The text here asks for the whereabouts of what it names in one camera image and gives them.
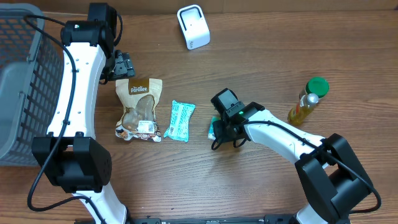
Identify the green tissue pack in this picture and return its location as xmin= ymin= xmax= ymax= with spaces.
xmin=208 ymin=116 xmax=220 ymax=140

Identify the white barcode scanner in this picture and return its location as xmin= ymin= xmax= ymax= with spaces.
xmin=177 ymin=4 xmax=210 ymax=50

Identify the teal snack wrapper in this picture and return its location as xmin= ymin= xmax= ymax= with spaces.
xmin=164 ymin=100 xmax=196 ymax=142

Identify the brown snack pouch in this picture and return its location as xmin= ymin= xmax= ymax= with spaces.
xmin=115 ymin=78 xmax=163 ymax=142

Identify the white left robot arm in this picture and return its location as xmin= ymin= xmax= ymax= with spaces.
xmin=32 ymin=2 xmax=134 ymax=223

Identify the yellow dish soap bottle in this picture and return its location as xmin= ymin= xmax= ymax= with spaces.
xmin=287 ymin=93 xmax=319 ymax=126

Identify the grey plastic mesh basket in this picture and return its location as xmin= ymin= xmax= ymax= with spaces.
xmin=1 ymin=3 xmax=63 ymax=166

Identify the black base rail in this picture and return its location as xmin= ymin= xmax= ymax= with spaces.
xmin=126 ymin=214 xmax=299 ymax=224

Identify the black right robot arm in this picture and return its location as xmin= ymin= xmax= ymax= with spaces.
xmin=211 ymin=88 xmax=374 ymax=223

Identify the green lid jar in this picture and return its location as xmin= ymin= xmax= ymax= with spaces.
xmin=299 ymin=77 xmax=330 ymax=99

